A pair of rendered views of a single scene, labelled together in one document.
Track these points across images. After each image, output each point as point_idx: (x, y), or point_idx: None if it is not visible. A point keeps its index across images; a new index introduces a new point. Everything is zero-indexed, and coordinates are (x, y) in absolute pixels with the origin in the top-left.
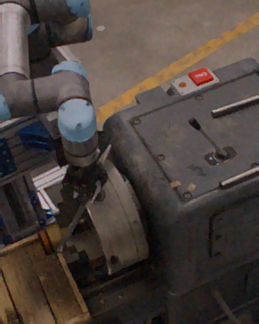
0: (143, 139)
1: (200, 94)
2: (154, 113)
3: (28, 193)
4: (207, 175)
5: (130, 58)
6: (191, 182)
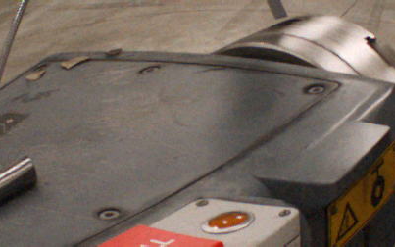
0: (251, 72)
1: (109, 224)
2: (275, 120)
3: None
4: (10, 101)
5: None
6: (39, 80)
